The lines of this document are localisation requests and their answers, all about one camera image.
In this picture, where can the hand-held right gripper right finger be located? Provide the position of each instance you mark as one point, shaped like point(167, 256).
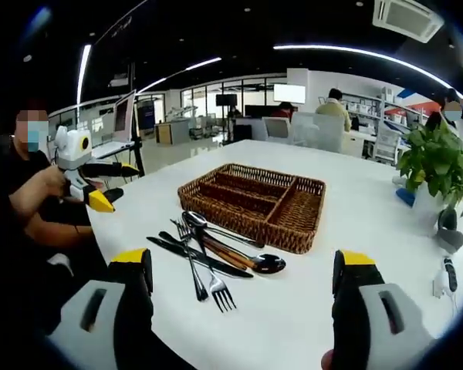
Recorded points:
point(386, 327)

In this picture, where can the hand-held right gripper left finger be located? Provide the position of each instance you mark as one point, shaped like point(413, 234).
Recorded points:
point(100, 327)

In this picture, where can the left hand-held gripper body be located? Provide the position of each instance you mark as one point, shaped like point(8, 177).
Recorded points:
point(71, 148)

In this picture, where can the silver metal knife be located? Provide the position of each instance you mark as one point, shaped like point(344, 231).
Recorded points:
point(237, 271)
point(167, 237)

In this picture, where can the silver metal fork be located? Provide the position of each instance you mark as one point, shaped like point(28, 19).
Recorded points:
point(222, 293)
point(182, 231)

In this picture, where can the silver metal spoon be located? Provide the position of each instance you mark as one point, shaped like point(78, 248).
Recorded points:
point(270, 265)
point(195, 219)

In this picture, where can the brown wicker storage slots basket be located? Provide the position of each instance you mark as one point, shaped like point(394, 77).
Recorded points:
point(301, 231)

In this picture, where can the brown wooden chopstick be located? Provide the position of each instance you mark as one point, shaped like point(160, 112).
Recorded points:
point(225, 256)
point(227, 250)

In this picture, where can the white storage shelving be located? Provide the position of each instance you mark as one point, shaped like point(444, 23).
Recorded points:
point(366, 108)

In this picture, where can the person's left hand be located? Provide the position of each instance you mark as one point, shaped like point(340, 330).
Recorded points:
point(55, 181)

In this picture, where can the person's right hand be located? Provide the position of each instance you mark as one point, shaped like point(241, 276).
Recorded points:
point(328, 360)

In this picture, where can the black computer mouse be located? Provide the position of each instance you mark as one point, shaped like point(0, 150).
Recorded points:
point(115, 194)

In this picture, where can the white stand shelf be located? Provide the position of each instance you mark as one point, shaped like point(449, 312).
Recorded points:
point(112, 148)

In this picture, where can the black tripod stand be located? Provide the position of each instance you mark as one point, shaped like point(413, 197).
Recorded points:
point(139, 162)

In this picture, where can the monitor on tripod stand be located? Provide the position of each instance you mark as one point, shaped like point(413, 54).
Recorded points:
point(124, 112)

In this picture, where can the blue banner stand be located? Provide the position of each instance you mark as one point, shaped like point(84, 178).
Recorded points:
point(146, 115)

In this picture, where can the wooden cabinet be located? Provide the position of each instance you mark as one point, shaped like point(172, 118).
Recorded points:
point(166, 133)

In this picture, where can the white power strip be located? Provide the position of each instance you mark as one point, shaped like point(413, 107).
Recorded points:
point(441, 281)

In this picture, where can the white office chair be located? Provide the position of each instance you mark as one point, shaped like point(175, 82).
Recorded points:
point(276, 127)
point(387, 142)
point(61, 264)

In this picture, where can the ceiling light strip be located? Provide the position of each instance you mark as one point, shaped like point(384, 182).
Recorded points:
point(85, 61)
point(152, 85)
point(204, 64)

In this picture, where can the grey and black device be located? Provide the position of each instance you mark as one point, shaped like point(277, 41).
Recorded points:
point(451, 239)

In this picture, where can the small blue object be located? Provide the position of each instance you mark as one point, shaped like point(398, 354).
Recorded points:
point(405, 197)

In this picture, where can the black monitor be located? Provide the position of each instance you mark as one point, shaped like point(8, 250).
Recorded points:
point(226, 100)

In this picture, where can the small white object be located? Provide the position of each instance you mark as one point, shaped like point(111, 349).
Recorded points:
point(398, 180)

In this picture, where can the green potted plant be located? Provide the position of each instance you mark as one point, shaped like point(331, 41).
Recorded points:
point(436, 154)

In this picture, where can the translucent white chair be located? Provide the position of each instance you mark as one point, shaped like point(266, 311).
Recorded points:
point(320, 131)

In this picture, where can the long curved ceiling light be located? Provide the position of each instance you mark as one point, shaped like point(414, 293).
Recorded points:
point(324, 48)

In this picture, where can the ceiling air conditioner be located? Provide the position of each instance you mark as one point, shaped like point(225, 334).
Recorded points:
point(409, 17)

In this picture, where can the white wall screen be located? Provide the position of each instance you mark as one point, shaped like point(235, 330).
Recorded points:
point(289, 93)

